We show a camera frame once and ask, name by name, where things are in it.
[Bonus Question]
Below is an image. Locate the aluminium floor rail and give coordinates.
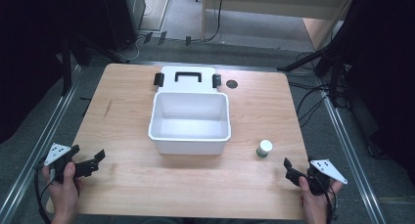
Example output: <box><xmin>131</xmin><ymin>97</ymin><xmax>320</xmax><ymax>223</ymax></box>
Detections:
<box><xmin>0</xmin><ymin>64</ymin><xmax>82</xmax><ymax>224</ymax></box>
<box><xmin>314</xmin><ymin>74</ymin><xmax>388</xmax><ymax>224</ymax></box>

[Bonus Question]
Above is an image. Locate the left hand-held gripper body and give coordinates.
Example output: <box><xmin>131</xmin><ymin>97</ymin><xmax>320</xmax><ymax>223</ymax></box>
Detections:
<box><xmin>43</xmin><ymin>143</ymin><xmax>78</xmax><ymax>185</ymax></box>

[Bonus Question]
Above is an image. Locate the dark curtain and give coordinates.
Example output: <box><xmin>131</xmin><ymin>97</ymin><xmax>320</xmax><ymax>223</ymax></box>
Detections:
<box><xmin>329</xmin><ymin>0</ymin><xmax>415</xmax><ymax>186</ymax></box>
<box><xmin>0</xmin><ymin>0</ymin><xmax>111</xmax><ymax>144</ymax></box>

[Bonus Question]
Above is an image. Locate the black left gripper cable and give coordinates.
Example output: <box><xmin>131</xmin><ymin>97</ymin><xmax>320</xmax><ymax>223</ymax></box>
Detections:
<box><xmin>33</xmin><ymin>156</ymin><xmax>56</xmax><ymax>224</ymax></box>

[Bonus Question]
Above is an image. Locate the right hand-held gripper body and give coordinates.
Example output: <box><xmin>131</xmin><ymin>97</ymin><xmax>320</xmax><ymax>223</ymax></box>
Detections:
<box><xmin>305</xmin><ymin>157</ymin><xmax>348</xmax><ymax>197</ymax></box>

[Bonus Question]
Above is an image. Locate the black tripod stand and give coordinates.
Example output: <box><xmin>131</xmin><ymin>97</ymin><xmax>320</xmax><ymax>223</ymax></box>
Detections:
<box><xmin>277</xmin><ymin>42</ymin><xmax>348</xmax><ymax>109</ymax></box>

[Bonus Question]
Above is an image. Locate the black metal stand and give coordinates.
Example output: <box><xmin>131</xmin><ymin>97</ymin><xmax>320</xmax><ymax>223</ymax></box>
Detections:
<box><xmin>61</xmin><ymin>37</ymin><xmax>73</xmax><ymax>97</ymax></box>

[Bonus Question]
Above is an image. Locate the light wooden furniture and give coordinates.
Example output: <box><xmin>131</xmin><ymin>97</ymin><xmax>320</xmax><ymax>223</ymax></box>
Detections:
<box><xmin>200</xmin><ymin>0</ymin><xmax>357</xmax><ymax>52</ymax></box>

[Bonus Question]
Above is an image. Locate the small white-capped green bottle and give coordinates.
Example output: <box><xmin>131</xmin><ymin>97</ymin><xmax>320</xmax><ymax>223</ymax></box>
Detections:
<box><xmin>255</xmin><ymin>139</ymin><xmax>274</xmax><ymax>158</ymax></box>

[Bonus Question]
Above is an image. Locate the black cabinet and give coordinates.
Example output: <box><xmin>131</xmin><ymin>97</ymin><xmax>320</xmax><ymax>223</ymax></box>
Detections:
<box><xmin>100</xmin><ymin>0</ymin><xmax>147</xmax><ymax>53</ymax></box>

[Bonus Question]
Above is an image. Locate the white floor cable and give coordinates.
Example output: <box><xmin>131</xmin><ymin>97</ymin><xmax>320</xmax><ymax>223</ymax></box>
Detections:
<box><xmin>114</xmin><ymin>34</ymin><xmax>149</xmax><ymax>64</ymax></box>

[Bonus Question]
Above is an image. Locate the white plastic storage box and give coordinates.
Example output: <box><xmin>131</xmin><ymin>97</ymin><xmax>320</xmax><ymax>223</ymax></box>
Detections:
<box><xmin>148</xmin><ymin>66</ymin><xmax>233</xmax><ymax>156</ymax></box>

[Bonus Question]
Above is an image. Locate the person's right hand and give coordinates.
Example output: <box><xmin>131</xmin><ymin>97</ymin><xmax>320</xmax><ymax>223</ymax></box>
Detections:
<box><xmin>298</xmin><ymin>176</ymin><xmax>345</xmax><ymax>224</ymax></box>

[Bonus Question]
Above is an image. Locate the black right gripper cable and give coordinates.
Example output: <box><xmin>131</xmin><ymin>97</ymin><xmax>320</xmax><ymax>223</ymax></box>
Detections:
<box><xmin>307</xmin><ymin>164</ymin><xmax>339</xmax><ymax>224</ymax></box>

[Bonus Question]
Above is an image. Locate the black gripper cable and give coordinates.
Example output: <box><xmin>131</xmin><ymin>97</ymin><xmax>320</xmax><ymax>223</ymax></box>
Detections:
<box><xmin>307</xmin><ymin>164</ymin><xmax>339</xmax><ymax>224</ymax></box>
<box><xmin>33</xmin><ymin>156</ymin><xmax>56</xmax><ymax>224</ymax></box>

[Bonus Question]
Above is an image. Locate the black hanging cable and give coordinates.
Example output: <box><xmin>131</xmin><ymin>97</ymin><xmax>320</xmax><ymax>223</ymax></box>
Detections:
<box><xmin>205</xmin><ymin>0</ymin><xmax>226</xmax><ymax>43</ymax></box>

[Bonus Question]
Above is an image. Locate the black floor cable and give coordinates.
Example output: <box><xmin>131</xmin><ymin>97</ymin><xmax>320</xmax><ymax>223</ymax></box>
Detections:
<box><xmin>288</xmin><ymin>81</ymin><xmax>330</xmax><ymax>128</ymax></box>

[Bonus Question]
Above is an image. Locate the person's left hand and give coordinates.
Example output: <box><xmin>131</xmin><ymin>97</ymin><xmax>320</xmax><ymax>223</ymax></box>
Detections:
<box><xmin>41</xmin><ymin>161</ymin><xmax>81</xmax><ymax>224</ymax></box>

